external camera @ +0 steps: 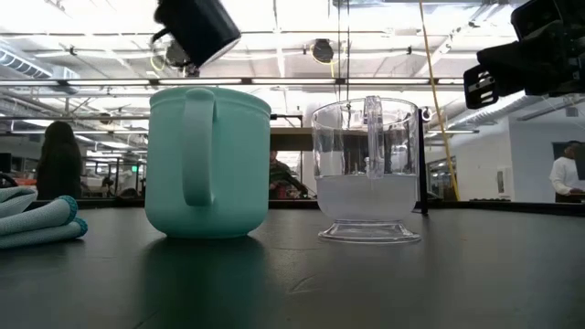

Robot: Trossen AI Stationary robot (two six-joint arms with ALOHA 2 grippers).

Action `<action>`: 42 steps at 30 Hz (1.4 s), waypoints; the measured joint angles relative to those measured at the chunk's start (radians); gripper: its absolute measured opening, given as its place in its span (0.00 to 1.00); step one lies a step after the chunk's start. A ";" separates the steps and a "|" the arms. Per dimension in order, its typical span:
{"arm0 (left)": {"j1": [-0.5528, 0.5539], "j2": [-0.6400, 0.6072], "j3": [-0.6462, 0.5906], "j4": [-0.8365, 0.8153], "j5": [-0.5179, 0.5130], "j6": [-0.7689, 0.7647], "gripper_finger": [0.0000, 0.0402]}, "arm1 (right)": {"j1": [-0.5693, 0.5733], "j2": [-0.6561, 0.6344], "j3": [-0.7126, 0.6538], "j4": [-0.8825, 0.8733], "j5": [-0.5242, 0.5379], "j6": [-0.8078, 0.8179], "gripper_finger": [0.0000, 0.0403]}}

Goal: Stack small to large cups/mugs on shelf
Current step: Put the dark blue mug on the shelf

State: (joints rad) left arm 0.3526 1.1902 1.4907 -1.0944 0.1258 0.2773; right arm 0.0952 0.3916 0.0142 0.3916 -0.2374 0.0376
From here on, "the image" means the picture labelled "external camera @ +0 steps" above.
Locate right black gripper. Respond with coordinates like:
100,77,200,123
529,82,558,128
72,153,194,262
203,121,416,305
463,17,585,111

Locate clear plastic footed cup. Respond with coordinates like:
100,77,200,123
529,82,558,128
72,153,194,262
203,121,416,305
312,95,422,245

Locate teal plastic mug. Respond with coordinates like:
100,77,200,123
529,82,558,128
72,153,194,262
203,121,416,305
144,85,272,240

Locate dark blue enamel mug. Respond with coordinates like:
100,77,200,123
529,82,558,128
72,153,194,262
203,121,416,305
153,0,242,70

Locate wooden shelf black metal legs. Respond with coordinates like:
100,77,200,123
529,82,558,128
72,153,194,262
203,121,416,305
269,108,430,216

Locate person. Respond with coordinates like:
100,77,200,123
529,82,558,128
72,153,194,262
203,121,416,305
269,150,310,200
549,141,585,204
36,120,84,201

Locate long ceiling light strip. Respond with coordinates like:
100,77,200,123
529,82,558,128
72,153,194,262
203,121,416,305
0,76,465,88

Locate folded teal-edged cloth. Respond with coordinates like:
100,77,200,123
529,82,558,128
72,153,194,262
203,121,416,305
0,186,89,250

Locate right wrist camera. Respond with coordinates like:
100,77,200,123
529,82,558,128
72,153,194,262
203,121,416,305
510,0,566,46

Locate yellow hanging cable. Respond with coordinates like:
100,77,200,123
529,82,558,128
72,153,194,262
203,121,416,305
419,0,461,202

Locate black aluminium rig frame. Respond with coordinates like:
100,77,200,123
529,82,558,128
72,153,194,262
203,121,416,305
0,196,585,217

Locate black hanging cable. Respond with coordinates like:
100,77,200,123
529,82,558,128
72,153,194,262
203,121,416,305
336,0,352,88

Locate black ceiling cord reel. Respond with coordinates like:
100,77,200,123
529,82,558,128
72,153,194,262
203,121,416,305
160,41,202,78
312,38,336,65

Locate ceiling air duct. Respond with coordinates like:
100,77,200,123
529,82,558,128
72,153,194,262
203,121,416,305
0,48,81,95

